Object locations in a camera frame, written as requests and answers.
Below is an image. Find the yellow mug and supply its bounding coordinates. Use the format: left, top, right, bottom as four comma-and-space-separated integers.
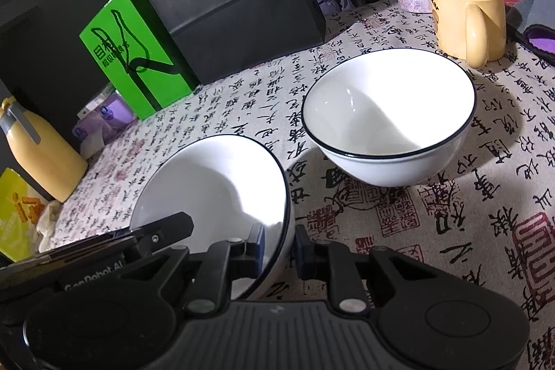
430, 0, 506, 69

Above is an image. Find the purple tissue pack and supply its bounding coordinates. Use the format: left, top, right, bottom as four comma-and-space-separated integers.
71, 90, 136, 160

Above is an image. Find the white bowl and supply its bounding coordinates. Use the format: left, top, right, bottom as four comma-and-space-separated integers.
131, 134, 294, 300
301, 49, 477, 188

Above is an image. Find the grey purple cloth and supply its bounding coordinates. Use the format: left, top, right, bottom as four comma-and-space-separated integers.
506, 0, 555, 66

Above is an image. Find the yellow thermos jug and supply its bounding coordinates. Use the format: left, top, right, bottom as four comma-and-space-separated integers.
1, 97, 88, 203

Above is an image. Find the green paper bag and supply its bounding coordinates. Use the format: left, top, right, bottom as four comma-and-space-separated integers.
79, 0, 198, 119

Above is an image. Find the small white box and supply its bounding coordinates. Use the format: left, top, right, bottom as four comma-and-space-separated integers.
77, 83, 115, 119

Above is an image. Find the yellow snack box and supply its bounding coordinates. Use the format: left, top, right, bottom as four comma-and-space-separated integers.
0, 168, 47, 262

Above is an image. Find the calligraphy print tablecloth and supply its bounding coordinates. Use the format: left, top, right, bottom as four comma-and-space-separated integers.
48, 0, 554, 369

